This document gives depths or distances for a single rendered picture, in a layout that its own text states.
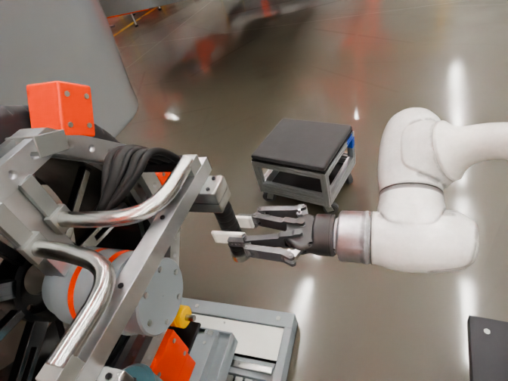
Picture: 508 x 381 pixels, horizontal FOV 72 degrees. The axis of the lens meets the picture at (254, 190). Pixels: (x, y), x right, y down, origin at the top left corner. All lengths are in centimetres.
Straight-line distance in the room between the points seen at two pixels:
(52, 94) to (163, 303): 39
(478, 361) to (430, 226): 60
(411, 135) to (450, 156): 7
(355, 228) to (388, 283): 99
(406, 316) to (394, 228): 94
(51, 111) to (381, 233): 57
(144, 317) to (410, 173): 48
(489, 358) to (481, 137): 68
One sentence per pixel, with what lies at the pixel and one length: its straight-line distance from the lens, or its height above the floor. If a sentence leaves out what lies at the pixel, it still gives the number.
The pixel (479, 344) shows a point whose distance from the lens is 116.
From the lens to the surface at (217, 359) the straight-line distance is 136.
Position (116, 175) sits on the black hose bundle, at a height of 103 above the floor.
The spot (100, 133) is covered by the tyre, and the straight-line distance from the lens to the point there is 83.
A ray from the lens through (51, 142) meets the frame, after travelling 64.
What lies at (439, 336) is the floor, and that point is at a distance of 149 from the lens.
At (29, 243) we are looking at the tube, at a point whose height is 102.
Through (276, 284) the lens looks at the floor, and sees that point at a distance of 161.
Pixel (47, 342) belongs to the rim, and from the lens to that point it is 107.
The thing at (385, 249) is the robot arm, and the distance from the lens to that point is 59.
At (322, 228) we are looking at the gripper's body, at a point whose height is 86.
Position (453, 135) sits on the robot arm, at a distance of 64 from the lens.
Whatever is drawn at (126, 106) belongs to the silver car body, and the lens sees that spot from 148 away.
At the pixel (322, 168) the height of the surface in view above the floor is 33.
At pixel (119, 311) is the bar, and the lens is 49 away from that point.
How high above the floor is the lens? 132
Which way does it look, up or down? 40 degrees down
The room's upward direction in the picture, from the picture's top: 18 degrees counter-clockwise
